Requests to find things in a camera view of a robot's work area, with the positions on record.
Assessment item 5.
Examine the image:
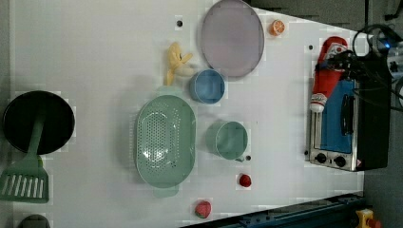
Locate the yellow plush banana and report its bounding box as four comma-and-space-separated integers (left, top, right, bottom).
165, 42, 195, 86

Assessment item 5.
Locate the small red toy fruit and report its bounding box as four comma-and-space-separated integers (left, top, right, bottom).
239, 174, 252, 187

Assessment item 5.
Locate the orange slice toy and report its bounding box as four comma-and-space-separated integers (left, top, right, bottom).
269, 20, 285, 36

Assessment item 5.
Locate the red plush ketchup bottle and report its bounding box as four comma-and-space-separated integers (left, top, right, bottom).
310, 36, 348, 113

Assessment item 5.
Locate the blue metal rail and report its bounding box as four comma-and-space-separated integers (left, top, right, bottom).
182, 194, 366, 228

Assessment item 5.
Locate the lilac round plate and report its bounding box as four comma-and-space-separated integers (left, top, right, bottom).
201, 0, 264, 77

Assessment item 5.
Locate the blue cup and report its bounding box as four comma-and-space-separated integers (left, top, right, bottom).
189, 69, 225, 105

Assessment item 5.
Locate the silver toaster oven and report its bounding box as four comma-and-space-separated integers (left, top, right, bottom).
308, 70, 391, 172

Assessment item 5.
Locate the green slotted spatula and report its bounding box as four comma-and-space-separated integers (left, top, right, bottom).
1, 113, 49, 203

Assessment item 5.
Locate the green cup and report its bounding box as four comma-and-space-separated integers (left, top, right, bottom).
205, 122, 248, 162

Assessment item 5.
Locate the black round pan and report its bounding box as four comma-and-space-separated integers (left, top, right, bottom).
2, 90, 75, 155

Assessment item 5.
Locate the red strawberry toy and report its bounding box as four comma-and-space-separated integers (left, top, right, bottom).
195, 200, 212, 219

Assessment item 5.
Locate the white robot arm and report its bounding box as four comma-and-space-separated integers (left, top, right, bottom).
316, 38, 403, 80

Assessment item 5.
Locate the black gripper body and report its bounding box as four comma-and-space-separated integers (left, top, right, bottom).
315, 49, 377, 81

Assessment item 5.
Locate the yellow red emergency button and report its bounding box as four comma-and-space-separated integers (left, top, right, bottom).
355, 209, 382, 228

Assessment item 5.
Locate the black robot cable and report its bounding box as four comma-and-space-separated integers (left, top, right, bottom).
351, 23, 403, 112

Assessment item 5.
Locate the green oval strainer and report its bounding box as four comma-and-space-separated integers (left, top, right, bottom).
136, 85, 196, 198

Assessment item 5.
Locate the dark grey round object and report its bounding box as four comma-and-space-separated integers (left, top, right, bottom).
17, 215, 50, 228

